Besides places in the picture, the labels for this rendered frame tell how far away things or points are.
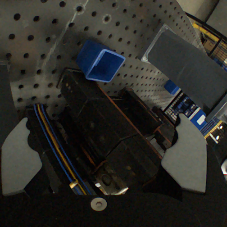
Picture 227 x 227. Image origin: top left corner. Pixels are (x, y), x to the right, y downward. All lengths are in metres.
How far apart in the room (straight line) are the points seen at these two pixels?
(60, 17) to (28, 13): 0.09
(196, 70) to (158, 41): 0.20
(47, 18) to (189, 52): 0.49
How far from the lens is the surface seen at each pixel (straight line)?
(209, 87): 0.57
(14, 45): 0.38
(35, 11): 0.37
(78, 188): 0.39
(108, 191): 0.53
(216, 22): 2.92
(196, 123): 1.35
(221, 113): 0.60
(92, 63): 0.39
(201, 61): 0.58
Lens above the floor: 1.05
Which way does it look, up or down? 24 degrees down
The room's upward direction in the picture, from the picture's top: 140 degrees clockwise
